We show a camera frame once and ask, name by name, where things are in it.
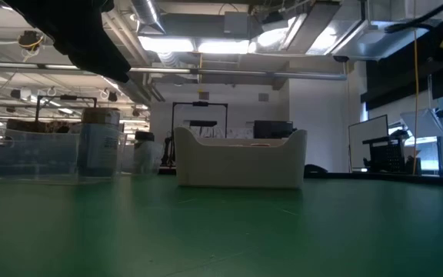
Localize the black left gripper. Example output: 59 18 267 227
4 0 131 84

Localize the cardboard spice tube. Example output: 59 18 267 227
79 107 124 179

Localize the black-lidded spice jar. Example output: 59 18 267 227
133 130 158 175

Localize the dark brown box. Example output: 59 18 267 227
6 118 82 134

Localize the ceiling light panel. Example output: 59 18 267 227
138 35 250 55

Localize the clear plastic bin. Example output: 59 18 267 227
119 138 167 177
0 125 128 184

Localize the long ceiling pipe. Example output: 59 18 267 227
0 60 348 81

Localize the grey ceiling box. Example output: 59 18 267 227
223 11 250 35

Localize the white board screen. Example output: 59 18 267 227
348 114 390 171

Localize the black perforated cart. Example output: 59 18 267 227
361 135 407 175

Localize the white plastic bin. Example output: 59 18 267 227
174 126 308 189

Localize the black monitor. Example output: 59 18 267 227
252 119 295 140

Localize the black table clamp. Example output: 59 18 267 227
304 163 329 179

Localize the green table mat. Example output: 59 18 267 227
0 173 443 277

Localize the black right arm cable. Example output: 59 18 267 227
384 2 443 35

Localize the round silver air duct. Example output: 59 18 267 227
130 0 167 35

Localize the yellow-wired ceiling device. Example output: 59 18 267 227
16 29 45 54

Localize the black metal table frame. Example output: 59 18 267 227
304 171 443 190

